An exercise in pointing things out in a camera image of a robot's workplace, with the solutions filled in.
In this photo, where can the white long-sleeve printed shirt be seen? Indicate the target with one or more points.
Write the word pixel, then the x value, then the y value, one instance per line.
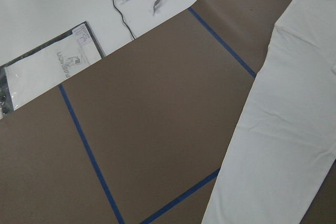
pixel 283 145

